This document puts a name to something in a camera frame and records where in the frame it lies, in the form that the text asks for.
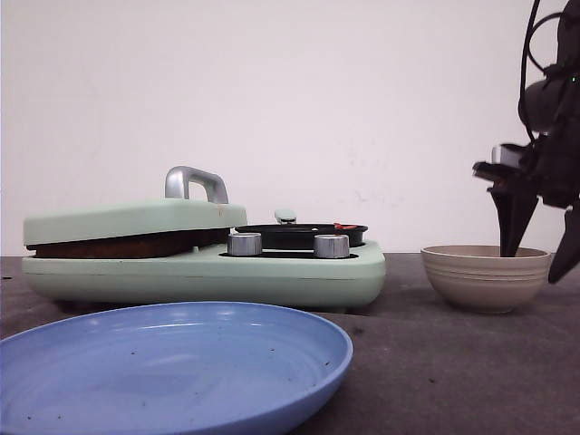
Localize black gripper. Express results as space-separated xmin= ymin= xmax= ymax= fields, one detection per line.
xmin=473 ymin=68 xmax=580 ymax=284

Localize beige ribbed bowl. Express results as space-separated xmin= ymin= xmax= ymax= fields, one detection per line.
xmin=420 ymin=245 xmax=551 ymax=314

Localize orange shrimp pieces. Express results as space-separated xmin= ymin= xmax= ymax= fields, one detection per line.
xmin=333 ymin=222 xmax=358 ymax=230

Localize white bread slice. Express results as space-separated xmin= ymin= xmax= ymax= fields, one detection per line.
xmin=26 ymin=227 xmax=230 ymax=259

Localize breakfast maker hinged lid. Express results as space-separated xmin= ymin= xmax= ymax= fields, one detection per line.
xmin=23 ymin=166 xmax=247 ymax=247

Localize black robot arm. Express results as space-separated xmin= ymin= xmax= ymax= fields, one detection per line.
xmin=473 ymin=1 xmax=579 ymax=284

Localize mint green breakfast maker base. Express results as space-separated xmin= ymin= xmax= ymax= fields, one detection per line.
xmin=22 ymin=241 xmax=386 ymax=309

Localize right silver control knob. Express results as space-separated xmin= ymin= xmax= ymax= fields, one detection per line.
xmin=314 ymin=234 xmax=350 ymax=259

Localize silver control knob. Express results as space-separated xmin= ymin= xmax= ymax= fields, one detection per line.
xmin=314 ymin=234 xmax=350 ymax=259
xmin=227 ymin=232 xmax=263 ymax=256

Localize small black frying pan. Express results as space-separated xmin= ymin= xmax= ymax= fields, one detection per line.
xmin=235 ymin=209 xmax=368 ymax=250

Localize left silver control knob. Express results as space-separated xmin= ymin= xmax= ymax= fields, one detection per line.
xmin=227 ymin=232 xmax=263 ymax=256

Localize blue round plate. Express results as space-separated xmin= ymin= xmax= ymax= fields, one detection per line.
xmin=1 ymin=302 xmax=353 ymax=434

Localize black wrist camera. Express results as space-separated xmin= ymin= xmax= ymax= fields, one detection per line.
xmin=491 ymin=143 xmax=526 ymax=168

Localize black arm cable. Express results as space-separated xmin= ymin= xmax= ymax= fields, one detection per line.
xmin=517 ymin=0 xmax=566 ymax=141

